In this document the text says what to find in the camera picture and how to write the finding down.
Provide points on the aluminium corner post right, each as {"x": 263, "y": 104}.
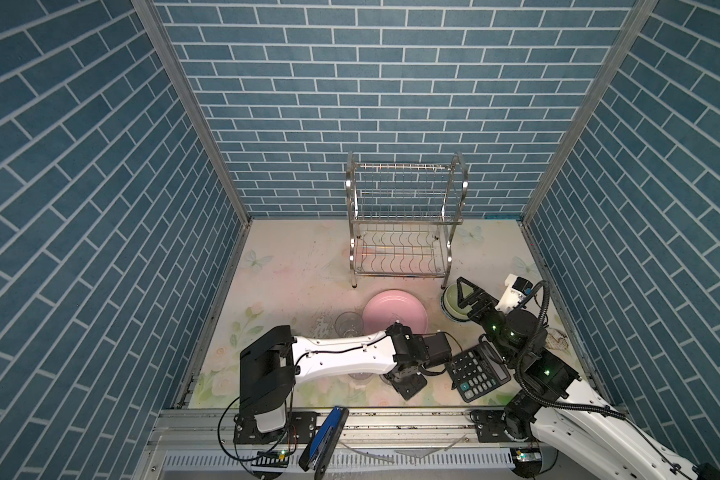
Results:
{"x": 633, "y": 25}

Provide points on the black calculator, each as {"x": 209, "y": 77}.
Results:
{"x": 477, "y": 372}

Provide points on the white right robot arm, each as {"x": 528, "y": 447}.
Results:
{"x": 555, "y": 405}

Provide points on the aluminium corner post left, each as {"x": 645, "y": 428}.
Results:
{"x": 158, "y": 36}

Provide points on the clear plastic wrapper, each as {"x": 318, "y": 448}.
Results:
{"x": 557, "y": 340}

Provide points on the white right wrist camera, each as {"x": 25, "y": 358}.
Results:
{"x": 517, "y": 289}

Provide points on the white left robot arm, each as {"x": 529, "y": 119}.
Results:
{"x": 278, "y": 361}

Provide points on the blue black stapler tool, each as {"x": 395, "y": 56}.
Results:
{"x": 319, "y": 451}

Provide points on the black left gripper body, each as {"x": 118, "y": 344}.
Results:
{"x": 394, "y": 376}

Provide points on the pink plastic plate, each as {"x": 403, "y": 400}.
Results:
{"x": 391, "y": 306}

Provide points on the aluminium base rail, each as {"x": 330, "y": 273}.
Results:
{"x": 451, "y": 440}

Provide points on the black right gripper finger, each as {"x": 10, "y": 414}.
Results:
{"x": 465, "y": 307}
{"x": 468, "y": 292}

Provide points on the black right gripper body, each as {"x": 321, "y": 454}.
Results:
{"x": 495, "y": 326}

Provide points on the clear glass cup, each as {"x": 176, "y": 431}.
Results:
{"x": 349, "y": 324}
{"x": 360, "y": 376}

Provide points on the light green bowl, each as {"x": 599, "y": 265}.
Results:
{"x": 450, "y": 294}

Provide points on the silver metal dish rack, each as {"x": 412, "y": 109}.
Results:
{"x": 402, "y": 217}

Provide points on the aluminium corner post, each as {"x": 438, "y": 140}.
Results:
{"x": 633, "y": 25}
{"x": 158, "y": 36}

